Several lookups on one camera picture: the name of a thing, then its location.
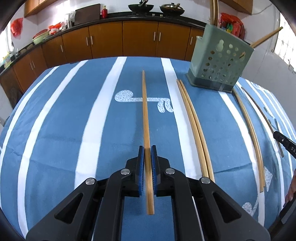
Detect bamboo chopstick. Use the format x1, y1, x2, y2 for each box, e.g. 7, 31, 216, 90
250, 27, 283, 48
209, 0, 219, 27
232, 89, 265, 193
179, 79, 216, 183
177, 79, 209, 178
142, 70, 154, 215

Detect brown kitchen cabinets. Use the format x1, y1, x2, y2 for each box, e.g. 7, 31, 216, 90
1, 20, 204, 107

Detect person's right hand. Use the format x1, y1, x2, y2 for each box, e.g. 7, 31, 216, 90
285, 170, 296, 203

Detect dark thin chopstick far right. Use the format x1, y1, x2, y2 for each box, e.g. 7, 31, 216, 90
241, 87, 284, 158

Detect blue white striped tablecloth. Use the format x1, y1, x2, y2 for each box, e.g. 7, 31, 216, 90
1, 57, 295, 237

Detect window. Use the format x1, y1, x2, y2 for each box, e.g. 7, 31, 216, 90
274, 14, 296, 71

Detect green perforated utensil holder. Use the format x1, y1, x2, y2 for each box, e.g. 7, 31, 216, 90
187, 24, 254, 93

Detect red bags on counter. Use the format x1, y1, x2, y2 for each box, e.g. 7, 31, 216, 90
218, 13, 245, 40

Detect black wok right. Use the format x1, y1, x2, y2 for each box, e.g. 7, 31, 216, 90
159, 3, 185, 16

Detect black wok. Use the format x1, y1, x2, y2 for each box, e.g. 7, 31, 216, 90
128, 0, 154, 14
159, 3, 185, 16

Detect green basin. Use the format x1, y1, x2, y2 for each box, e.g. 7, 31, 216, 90
32, 29, 49, 45

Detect dark cutting board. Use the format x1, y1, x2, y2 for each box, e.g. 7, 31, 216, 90
74, 4, 101, 26

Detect red bottle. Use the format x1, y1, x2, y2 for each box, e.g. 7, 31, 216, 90
102, 6, 108, 19

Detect black wok left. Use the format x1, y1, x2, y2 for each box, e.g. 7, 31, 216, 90
128, 0, 154, 14

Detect upper wall cabinet right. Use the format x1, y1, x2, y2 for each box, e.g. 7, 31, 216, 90
221, 0, 253, 15

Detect wall cabinet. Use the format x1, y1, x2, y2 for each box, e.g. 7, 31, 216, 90
24, 0, 57, 18
221, 0, 253, 15

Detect red plastic bag on wall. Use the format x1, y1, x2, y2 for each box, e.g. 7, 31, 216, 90
11, 18, 23, 38

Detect upper wall cabinet left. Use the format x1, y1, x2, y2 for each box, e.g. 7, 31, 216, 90
24, 0, 57, 18

